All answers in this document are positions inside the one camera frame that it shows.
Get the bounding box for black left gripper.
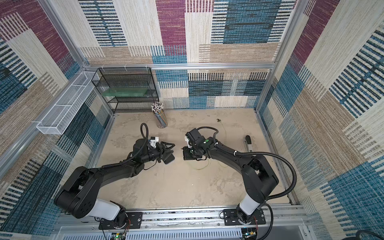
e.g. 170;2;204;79
141;142;176;165

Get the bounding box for black smartphone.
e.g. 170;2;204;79
162;151;175;165

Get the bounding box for yellow-green wired earphones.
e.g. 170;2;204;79
194;118;227;161

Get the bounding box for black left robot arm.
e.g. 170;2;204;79
54;139;175;221

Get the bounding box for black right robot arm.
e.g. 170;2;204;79
183;129;279;224

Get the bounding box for green board on shelf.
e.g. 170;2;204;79
102;88;156;97

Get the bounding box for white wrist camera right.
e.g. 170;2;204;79
185;135;192;148

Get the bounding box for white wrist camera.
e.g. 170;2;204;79
185;135;192;148
149;137;159;148

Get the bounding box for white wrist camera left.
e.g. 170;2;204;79
149;137;159;148

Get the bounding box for black wire shelf rack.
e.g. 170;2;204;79
91;67;159;114

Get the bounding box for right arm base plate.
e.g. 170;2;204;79
219;209;266;226

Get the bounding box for black corrugated cable conduit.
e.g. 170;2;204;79
196;125;298;201

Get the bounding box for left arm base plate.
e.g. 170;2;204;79
99;212;143;231

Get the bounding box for white wire mesh basket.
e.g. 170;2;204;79
37;72;95;135

